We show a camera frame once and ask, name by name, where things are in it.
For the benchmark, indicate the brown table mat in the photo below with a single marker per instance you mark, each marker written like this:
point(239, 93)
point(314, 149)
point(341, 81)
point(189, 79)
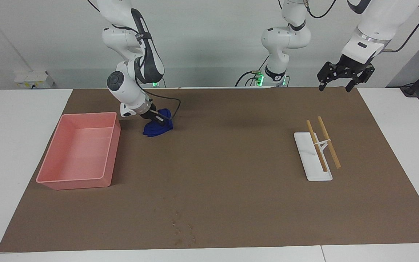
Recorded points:
point(224, 174)

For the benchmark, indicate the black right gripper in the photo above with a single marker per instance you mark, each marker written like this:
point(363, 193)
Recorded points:
point(148, 112)

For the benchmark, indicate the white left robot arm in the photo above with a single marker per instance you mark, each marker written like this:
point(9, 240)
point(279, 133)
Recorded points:
point(371, 25)

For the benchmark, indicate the blue towel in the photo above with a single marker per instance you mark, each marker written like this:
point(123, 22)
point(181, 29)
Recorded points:
point(156, 130)

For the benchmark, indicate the pink plastic bin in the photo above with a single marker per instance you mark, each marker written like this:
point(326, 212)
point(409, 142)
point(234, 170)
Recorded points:
point(78, 156)

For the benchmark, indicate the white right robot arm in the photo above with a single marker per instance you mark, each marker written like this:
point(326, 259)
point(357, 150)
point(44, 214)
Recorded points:
point(126, 83)

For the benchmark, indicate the wooden rod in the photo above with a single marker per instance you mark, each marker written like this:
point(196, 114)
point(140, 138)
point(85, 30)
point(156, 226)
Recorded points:
point(331, 153)
point(320, 156)

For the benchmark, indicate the white power strip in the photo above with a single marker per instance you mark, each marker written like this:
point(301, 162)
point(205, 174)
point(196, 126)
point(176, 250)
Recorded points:
point(33, 79)

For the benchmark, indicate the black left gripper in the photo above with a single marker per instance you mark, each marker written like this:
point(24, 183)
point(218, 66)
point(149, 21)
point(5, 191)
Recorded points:
point(353, 67)

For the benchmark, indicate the white rack base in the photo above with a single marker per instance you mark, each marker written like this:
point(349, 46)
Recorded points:
point(313, 167)

